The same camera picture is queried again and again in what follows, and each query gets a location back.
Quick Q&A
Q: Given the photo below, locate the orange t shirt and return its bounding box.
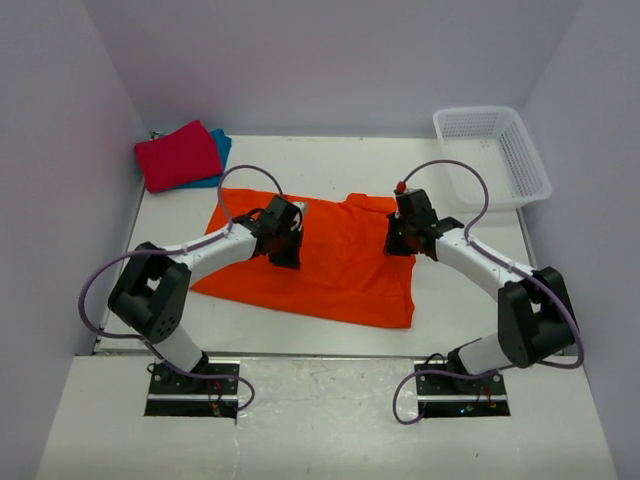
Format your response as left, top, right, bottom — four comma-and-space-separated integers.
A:
192, 193, 415, 329

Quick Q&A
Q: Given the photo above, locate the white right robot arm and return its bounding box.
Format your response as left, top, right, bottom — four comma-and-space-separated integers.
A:
385, 182, 578, 393

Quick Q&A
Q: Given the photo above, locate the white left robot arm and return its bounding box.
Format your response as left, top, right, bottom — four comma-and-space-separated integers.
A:
107, 195, 308, 393

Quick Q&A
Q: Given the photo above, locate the folded blue t shirt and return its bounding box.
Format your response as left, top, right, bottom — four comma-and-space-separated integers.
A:
178, 128, 232, 189

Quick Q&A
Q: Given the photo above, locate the folded red t shirt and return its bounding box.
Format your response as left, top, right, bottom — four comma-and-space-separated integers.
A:
134, 120, 223, 194

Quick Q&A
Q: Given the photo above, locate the white plastic basket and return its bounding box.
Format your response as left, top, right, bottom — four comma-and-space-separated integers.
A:
433, 106, 552, 211

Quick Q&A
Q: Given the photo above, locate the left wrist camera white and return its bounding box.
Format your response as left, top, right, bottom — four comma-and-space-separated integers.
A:
293, 201, 309, 216

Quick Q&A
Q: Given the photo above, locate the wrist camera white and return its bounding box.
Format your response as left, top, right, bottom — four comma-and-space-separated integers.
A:
293, 201, 309, 216
394, 181, 424, 197

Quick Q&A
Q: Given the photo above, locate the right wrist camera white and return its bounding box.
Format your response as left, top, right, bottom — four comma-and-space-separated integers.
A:
394, 181, 424, 197

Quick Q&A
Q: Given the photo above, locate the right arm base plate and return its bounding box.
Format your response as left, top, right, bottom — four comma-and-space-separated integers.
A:
415, 374, 511, 419

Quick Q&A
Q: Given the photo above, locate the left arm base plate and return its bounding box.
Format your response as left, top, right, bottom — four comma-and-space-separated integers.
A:
144, 361, 240, 419

